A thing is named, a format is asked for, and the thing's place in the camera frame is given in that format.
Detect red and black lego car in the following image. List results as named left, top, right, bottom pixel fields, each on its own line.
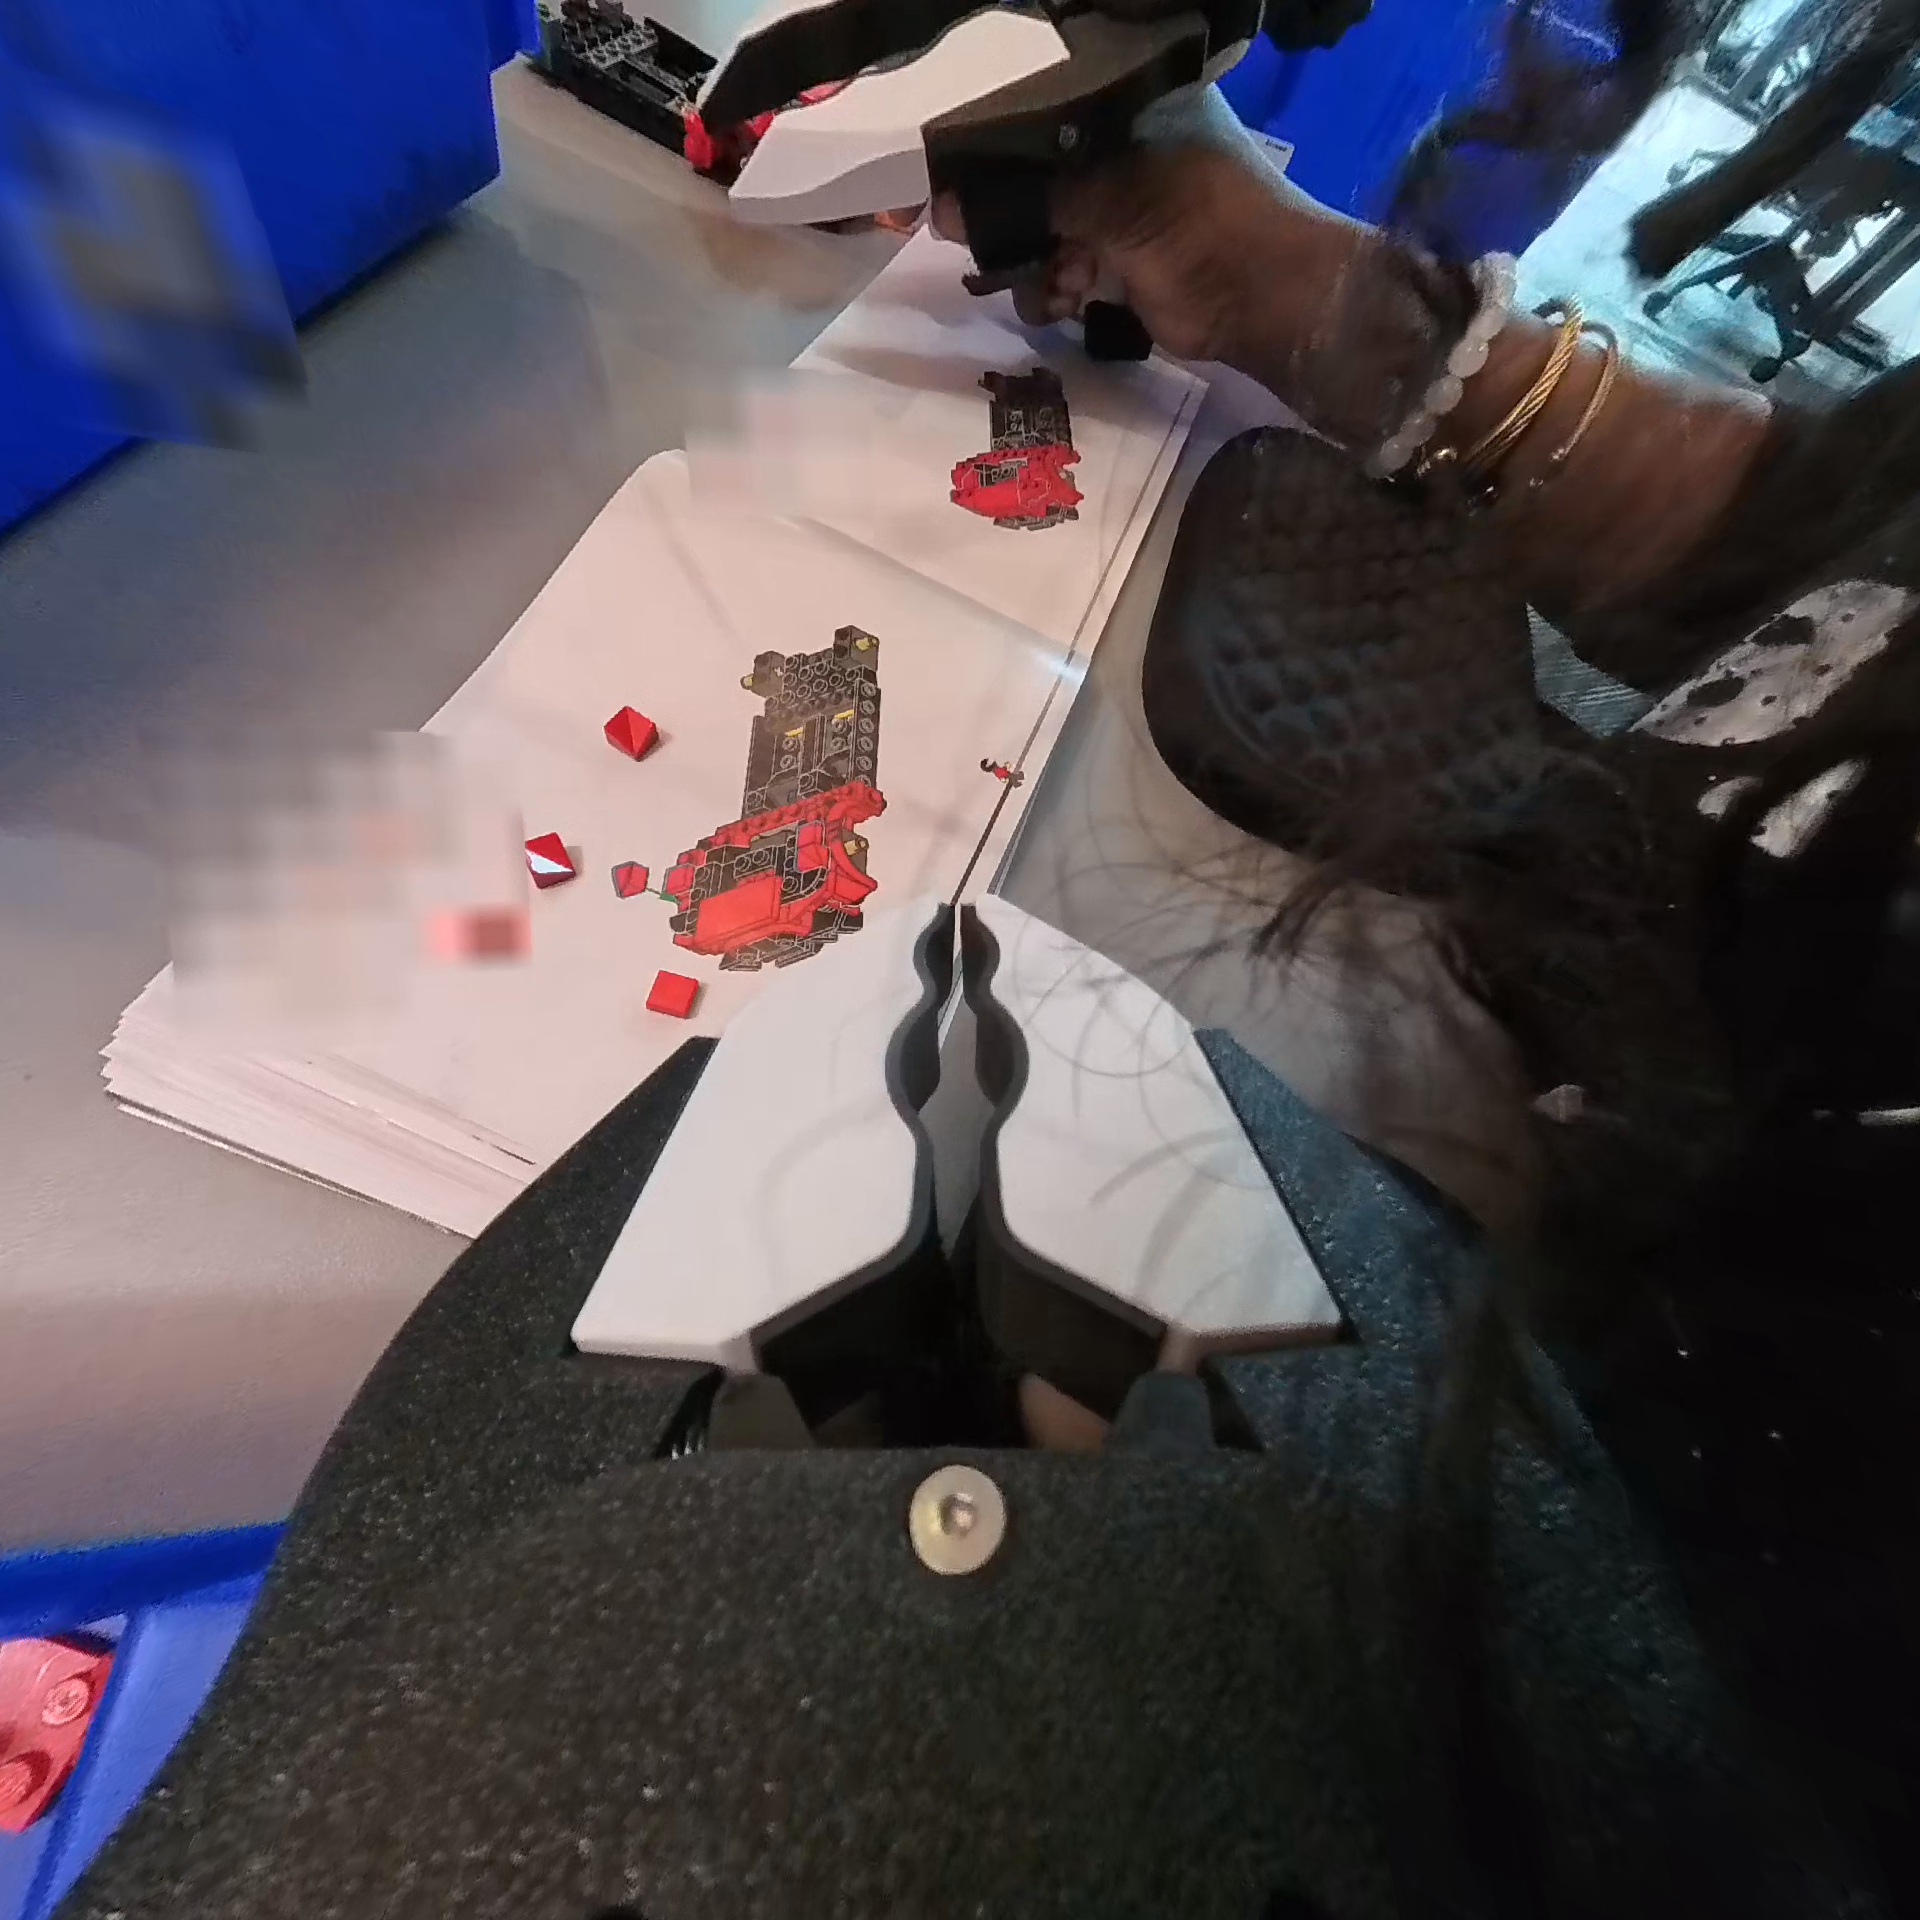
left=531, top=0, right=924, bottom=241

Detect person's right hand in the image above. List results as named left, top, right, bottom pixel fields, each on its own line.
left=1050, top=82, right=1480, bottom=452

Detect black patterned clothing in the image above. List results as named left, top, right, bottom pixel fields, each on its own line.
left=1499, top=360, right=1920, bottom=1920

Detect lego instruction booklet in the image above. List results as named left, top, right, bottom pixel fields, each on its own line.
left=101, top=225, right=1213, bottom=1241

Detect person's right forearm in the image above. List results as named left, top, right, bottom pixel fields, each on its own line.
left=1440, top=255, right=1920, bottom=663

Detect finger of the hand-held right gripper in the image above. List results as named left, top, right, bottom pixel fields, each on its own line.
left=726, top=82, right=966, bottom=231
left=694, top=0, right=1078, bottom=134

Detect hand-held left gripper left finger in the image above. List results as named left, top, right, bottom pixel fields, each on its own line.
left=569, top=901, right=962, bottom=1423

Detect gold bangles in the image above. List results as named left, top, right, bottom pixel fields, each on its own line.
left=1445, top=301, right=1626, bottom=509

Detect black dimpled cushion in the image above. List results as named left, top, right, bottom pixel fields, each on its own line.
left=1142, top=426, right=1652, bottom=902

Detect black mesh office chair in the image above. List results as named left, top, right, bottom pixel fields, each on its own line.
left=1626, top=31, right=1920, bottom=385

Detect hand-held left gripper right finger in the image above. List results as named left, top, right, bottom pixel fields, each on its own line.
left=956, top=894, right=1344, bottom=1423

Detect blue plastic storage bin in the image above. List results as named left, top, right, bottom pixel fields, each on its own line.
left=0, top=0, right=504, bottom=534
left=0, top=1523, right=287, bottom=1920
left=1213, top=0, right=1622, bottom=259

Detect beaded bracelet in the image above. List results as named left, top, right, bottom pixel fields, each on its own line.
left=1361, top=253, right=1519, bottom=482

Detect pile of red lego pieces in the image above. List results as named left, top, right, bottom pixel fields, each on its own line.
left=0, top=1634, right=119, bottom=1836

